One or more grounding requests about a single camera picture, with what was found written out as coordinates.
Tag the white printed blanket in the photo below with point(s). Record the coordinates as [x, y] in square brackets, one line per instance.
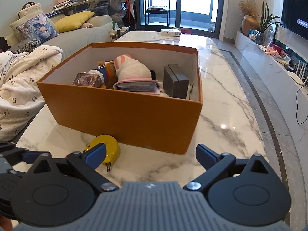
[21, 89]

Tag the gold vase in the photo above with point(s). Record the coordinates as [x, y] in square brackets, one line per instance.
[247, 25]

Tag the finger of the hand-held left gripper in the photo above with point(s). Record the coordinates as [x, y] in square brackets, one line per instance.
[7, 146]
[32, 154]

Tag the cream bear-shaped cushion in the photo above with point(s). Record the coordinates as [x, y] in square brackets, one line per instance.
[31, 8]

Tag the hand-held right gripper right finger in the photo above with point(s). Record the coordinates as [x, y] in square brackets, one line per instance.
[204, 154]

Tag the white marble tv console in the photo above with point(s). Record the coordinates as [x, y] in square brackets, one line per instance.
[276, 77]

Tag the curved television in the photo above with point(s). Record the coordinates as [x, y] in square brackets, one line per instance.
[296, 9]

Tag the small white device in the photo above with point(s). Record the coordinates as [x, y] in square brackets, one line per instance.
[285, 59]

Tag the dried flower bunch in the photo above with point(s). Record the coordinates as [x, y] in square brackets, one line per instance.
[247, 7]

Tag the green potted plant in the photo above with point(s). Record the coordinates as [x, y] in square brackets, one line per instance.
[264, 21]

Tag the grey sofa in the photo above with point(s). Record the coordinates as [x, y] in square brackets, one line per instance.
[84, 35]

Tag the yellow pillow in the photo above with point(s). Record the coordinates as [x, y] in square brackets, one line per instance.
[72, 21]

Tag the houndstooth pillow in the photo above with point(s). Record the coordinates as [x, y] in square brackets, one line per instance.
[26, 44]

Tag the printed tote bag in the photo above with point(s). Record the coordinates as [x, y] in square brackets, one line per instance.
[115, 35]

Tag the orange cardboard box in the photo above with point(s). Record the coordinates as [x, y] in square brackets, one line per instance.
[120, 115]

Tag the floral pillow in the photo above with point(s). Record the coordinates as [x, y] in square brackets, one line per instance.
[36, 27]

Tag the glass balcony door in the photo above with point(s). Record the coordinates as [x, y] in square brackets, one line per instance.
[192, 2]

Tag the brown bear plush blue outfit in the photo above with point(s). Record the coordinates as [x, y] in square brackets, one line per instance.
[110, 73]

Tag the cluttered desk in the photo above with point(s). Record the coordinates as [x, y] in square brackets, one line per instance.
[96, 1]

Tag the flat white box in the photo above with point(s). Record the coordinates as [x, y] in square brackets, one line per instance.
[170, 32]

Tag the yellow tape measure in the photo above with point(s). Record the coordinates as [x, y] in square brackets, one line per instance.
[110, 146]

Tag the holographic card box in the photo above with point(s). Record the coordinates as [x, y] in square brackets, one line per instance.
[84, 80]

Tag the white plush with black ear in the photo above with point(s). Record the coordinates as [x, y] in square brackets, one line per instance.
[153, 74]

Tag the pink plastic toy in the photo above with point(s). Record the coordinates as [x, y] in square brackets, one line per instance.
[271, 51]

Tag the red black backpack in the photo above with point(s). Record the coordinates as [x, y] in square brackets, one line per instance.
[131, 12]

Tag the pink card holder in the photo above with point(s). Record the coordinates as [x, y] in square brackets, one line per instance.
[137, 85]

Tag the white router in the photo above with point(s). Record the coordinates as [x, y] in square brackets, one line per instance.
[299, 79]

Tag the grey case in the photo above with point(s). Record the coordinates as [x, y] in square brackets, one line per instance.
[180, 84]
[168, 79]

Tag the red fluffy toy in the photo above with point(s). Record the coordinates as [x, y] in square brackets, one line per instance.
[185, 30]

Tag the dark cloth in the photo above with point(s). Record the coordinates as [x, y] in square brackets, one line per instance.
[4, 44]

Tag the black rolling cart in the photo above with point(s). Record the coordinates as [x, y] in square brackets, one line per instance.
[156, 9]

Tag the small pink plush toy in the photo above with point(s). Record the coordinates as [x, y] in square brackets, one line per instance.
[86, 25]
[132, 68]

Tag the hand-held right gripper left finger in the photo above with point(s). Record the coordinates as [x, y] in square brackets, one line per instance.
[96, 154]

